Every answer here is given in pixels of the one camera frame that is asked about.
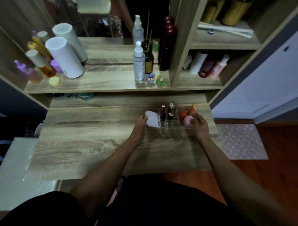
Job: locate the person's left hand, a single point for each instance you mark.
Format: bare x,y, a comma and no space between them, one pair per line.
137,131

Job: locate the person's right hand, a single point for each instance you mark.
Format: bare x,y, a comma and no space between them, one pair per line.
201,128

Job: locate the person's right thumb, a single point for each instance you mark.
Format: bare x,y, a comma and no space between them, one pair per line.
195,118

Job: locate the person's left thumb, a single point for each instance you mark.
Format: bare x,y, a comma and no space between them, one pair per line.
144,120

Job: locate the clear acrylic makeup organizer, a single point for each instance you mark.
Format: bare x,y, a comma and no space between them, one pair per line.
173,123

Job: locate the person's right forearm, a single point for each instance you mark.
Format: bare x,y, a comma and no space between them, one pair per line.
230,177

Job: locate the person's left forearm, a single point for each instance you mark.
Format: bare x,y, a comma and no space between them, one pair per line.
109,167

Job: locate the pink makeup sponge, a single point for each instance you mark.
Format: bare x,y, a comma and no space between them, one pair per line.
188,121

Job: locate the white cardboard box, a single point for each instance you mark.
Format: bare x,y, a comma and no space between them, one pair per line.
152,118

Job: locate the orange makeup sponge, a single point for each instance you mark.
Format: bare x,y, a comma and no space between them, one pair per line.
192,109

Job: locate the red makeup sponge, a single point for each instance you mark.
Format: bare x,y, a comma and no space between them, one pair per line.
182,114

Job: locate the red lipstick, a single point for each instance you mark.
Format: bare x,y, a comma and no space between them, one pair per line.
163,113

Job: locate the silver-topped black lipstick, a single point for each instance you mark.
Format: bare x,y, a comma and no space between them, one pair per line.
171,111

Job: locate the small blue figurine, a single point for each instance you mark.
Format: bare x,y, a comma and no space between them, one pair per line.
150,78

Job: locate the small green figurine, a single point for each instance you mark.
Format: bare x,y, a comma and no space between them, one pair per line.
160,80

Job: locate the dark red round bottle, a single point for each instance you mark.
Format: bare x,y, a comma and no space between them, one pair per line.
206,68

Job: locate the pink patterned floor mat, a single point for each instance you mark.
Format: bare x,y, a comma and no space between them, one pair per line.
242,142

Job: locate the clear spray bottle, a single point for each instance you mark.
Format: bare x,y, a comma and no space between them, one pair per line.
139,65

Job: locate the white tube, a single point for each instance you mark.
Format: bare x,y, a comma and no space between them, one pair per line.
197,62

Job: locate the pink bottle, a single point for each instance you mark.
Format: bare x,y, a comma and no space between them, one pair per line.
218,67

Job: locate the small white item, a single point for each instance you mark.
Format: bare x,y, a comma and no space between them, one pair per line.
187,61

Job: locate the brown reed diffuser bottle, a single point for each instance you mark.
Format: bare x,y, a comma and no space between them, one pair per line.
149,61

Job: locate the teal glass jar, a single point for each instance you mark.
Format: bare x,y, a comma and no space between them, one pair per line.
86,96

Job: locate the white door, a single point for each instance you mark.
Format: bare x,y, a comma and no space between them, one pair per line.
263,88

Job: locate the tall dark red bottle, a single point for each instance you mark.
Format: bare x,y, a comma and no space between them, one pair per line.
166,49

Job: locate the wooden vanity shelf unit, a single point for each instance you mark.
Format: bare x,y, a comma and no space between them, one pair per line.
184,35

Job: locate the person's black shorts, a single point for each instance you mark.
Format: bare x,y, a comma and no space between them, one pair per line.
151,204

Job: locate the small blue and white cap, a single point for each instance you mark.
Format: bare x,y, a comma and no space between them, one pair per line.
211,31

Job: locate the white wrapped packet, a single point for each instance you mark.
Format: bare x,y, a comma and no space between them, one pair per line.
228,29

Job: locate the small yellow round jar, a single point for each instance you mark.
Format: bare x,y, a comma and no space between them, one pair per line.
54,81

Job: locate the large white cylindrical bottle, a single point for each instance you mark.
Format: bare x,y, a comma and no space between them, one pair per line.
64,57

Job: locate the small purple-capped jar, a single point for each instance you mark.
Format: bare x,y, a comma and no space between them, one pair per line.
55,66

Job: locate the gold cylindrical container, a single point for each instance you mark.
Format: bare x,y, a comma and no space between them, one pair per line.
211,10
235,12

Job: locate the vanity mirror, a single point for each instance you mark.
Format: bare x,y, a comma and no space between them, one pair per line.
97,21

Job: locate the amber bottle with white cap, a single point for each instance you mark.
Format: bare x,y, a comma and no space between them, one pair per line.
42,65

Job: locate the purple bottle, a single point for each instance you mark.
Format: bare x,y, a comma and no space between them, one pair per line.
28,72

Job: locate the white plastic stool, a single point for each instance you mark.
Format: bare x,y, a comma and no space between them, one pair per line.
16,177

